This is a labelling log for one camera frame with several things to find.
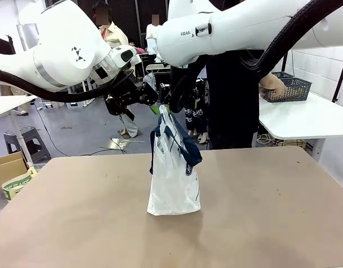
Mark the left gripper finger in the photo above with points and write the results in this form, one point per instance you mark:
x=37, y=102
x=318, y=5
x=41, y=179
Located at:
x=155, y=109
x=149, y=93

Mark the large white side table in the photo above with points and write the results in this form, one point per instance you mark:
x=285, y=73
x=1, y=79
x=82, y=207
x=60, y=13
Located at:
x=300, y=120

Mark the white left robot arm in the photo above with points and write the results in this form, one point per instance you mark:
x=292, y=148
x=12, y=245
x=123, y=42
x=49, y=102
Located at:
x=62, y=42

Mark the person in black top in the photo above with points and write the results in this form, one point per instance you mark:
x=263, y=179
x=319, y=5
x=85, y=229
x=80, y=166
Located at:
x=1, y=44

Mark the person's right hand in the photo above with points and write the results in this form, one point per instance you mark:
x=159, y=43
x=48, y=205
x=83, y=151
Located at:
x=273, y=86

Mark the grey plastic stool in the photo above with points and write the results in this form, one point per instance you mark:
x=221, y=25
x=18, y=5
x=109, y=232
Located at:
x=32, y=142

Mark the black stand pole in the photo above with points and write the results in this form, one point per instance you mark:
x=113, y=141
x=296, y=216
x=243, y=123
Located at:
x=340, y=81

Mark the green and white printed box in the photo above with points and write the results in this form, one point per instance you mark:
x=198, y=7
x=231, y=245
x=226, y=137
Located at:
x=16, y=185

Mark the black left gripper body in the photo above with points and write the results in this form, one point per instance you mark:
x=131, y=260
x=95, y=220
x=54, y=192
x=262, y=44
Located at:
x=121, y=96

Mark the grey plastic lattice basket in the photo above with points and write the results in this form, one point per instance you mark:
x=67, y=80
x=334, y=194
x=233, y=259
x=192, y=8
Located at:
x=295, y=90
x=283, y=74

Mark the figure in white top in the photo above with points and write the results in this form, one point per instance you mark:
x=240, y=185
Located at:
x=152, y=36

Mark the person in black t-shirt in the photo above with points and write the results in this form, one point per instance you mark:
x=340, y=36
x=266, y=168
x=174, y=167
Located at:
x=233, y=106

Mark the grey wall panel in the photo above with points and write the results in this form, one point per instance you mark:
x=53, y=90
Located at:
x=27, y=36

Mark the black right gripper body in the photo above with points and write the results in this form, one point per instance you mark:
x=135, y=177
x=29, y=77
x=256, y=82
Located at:
x=189, y=83

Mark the small white side table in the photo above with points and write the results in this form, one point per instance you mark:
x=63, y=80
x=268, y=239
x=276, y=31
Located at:
x=9, y=104

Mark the metal mannequin base plate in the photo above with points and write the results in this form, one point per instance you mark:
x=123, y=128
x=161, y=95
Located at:
x=124, y=143

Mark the brown cardboard box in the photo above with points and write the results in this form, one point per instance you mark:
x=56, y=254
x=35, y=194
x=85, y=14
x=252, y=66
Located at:
x=6, y=170

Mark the clear plastic container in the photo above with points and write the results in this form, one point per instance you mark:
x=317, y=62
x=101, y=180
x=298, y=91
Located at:
x=149, y=79

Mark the seated person in pink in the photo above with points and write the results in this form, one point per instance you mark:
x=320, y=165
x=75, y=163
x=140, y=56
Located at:
x=138, y=50

